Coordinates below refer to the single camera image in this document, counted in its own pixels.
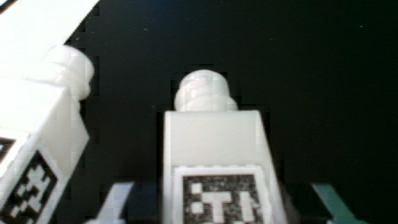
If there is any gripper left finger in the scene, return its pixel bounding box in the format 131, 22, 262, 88
84, 182, 134, 224

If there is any white table leg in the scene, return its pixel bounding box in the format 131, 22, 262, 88
0, 0, 100, 224
163, 70, 289, 224

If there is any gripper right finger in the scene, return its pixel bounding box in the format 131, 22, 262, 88
312, 183, 369, 224

